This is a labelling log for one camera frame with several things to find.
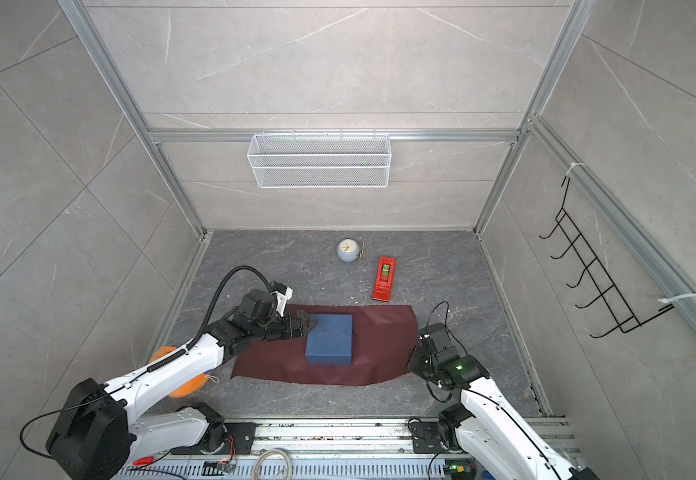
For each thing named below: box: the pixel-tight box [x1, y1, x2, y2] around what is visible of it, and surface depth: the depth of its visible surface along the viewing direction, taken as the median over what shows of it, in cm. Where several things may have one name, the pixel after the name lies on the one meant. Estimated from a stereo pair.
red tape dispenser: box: [372, 256, 397, 302], surface depth 102 cm
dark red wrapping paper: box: [329, 304, 419, 386], surface depth 97 cm
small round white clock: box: [336, 238, 361, 263], surface depth 113 cm
